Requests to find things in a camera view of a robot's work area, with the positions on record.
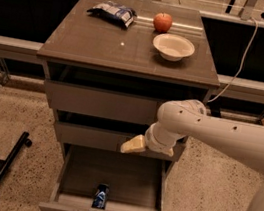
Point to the red apple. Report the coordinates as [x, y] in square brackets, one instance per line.
[162, 22]

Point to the bottom grey drawer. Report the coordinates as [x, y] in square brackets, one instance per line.
[136, 183]

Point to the black metal stand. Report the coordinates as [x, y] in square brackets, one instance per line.
[24, 140]

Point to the grey drawer cabinet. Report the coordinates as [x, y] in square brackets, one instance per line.
[92, 42]

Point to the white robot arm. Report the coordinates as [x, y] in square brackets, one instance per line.
[241, 141]

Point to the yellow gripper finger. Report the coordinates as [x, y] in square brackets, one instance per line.
[136, 144]

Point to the blue white chip bag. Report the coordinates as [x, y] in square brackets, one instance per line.
[115, 12]

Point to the middle grey drawer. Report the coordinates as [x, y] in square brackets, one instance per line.
[95, 132]

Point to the white bowl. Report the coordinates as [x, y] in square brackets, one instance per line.
[173, 47]

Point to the top grey drawer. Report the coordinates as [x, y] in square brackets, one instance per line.
[110, 95]

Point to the grey drawer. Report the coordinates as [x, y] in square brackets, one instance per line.
[136, 183]
[110, 95]
[95, 132]

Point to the blue pepsi can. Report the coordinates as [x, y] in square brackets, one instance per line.
[100, 198]

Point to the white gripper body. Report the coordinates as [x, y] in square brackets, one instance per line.
[153, 142]

